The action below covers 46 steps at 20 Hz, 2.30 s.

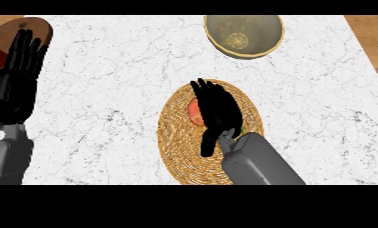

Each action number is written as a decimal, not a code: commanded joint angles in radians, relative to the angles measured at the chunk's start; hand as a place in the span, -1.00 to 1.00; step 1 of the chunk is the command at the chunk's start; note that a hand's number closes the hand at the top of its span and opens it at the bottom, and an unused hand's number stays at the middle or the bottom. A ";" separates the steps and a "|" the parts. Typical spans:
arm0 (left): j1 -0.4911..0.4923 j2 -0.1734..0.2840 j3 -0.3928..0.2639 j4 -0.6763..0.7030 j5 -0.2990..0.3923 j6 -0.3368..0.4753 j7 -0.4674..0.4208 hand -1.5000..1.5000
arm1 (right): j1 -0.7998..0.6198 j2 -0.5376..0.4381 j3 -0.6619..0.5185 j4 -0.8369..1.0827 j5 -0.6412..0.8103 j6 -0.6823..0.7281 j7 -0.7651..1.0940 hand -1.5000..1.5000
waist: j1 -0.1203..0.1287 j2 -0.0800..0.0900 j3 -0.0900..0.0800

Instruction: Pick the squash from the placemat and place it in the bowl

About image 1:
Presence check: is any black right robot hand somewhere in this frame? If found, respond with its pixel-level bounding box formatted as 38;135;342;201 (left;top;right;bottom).
189;77;244;158

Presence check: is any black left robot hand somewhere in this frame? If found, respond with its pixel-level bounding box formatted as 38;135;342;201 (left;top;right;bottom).
0;28;50;126

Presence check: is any round woven wicker placemat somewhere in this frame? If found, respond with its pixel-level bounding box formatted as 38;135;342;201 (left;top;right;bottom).
155;78;266;186

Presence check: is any grey bowl with tan rim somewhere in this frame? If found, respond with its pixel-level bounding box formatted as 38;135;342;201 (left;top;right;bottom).
204;15;286;60

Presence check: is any brown wooden cutting board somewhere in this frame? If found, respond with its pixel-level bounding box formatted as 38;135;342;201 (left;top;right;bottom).
0;16;55;55

